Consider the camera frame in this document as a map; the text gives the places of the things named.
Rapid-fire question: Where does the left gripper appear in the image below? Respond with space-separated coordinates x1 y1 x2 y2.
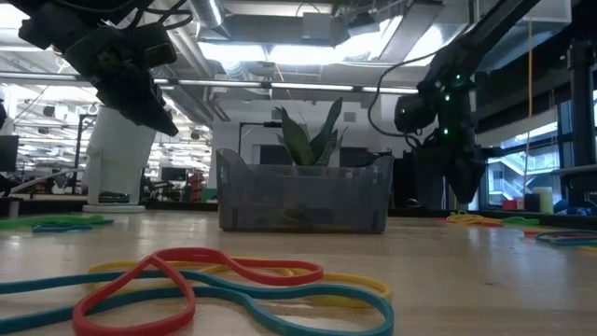
64 22 180 138

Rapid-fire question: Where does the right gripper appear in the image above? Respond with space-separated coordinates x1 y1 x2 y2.
417 139 489 205

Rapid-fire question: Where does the yellow rubber band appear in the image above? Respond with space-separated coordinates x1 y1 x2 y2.
86 256 393 309
445 210 505 229

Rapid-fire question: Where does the green rubber band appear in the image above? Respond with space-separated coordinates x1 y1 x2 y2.
501 216 541 228
0 214 106 231

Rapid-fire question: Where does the grey translucent plastic bin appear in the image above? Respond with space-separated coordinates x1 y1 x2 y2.
215 147 396 234

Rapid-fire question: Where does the white cup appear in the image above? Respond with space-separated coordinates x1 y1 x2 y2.
531 186 555 215

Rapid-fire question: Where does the black building column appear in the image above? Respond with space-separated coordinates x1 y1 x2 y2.
566 36 597 206

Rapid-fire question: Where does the black computer monitor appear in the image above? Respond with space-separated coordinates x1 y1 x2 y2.
0 134 20 173

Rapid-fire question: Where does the long ceiling tube light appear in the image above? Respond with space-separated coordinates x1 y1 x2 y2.
153 78 421 94

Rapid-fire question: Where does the potted green snake plant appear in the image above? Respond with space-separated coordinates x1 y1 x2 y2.
274 96 350 181

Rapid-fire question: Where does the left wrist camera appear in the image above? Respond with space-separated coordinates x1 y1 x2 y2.
142 25 178 66

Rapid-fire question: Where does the yellow hanging cord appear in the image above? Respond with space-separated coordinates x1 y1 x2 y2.
526 18 534 188

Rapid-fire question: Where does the black aluminium table frame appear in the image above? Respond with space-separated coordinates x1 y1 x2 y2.
0 198 597 230

